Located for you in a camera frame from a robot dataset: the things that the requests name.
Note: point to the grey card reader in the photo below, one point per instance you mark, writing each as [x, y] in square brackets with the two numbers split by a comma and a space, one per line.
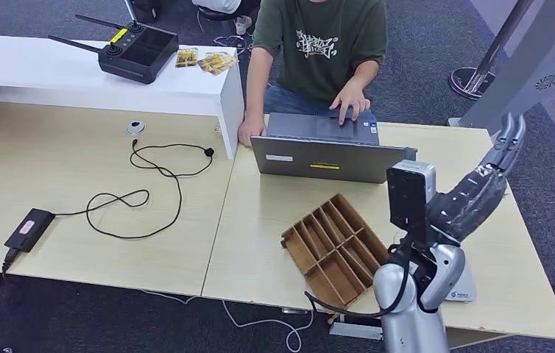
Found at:
[463, 290]

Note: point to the white desk foot bar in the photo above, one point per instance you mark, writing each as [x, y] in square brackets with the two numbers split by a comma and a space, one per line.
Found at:
[355, 330]

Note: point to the person's left hand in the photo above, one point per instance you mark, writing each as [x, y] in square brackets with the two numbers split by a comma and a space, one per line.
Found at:
[350, 102]

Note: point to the person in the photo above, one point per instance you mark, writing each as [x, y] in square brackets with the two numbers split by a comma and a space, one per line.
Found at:
[321, 48]
[219, 5]

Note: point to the person's left forearm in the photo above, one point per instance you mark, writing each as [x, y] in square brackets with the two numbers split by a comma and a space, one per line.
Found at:
[365, 73]

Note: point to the white raised shelf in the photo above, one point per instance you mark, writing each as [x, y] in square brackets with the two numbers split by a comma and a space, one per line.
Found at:
[38, 73]

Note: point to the grey kiosk stand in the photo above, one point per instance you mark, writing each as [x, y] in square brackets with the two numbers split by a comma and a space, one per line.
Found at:
[526, 73]

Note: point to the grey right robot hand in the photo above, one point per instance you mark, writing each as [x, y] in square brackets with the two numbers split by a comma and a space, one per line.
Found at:
[472, 195]

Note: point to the black power adapter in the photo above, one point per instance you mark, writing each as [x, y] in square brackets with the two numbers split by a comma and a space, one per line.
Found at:
[28, 229]

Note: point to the black remote controller with antennas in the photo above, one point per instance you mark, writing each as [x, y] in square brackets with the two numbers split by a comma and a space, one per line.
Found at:
[138, 52]

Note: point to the grey laptop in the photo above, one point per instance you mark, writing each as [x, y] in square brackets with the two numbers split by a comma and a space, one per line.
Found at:
[326, 163]

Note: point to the wooden card organizer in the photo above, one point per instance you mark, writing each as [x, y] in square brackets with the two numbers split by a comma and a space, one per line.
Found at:
[326, 253]

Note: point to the autumn print ID card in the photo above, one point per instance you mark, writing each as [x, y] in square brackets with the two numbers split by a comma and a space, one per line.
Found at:
[224, 62]

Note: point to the person's right forearm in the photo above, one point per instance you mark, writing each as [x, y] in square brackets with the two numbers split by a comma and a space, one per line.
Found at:
[258, 83]

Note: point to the person's right hand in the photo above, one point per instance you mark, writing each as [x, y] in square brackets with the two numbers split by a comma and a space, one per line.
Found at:
[251, 130]

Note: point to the black bag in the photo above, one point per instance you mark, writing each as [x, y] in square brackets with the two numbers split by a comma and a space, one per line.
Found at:
[146, 9]

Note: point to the chrome stanchion post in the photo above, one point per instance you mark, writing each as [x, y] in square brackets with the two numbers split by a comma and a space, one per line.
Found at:
[472, 80]

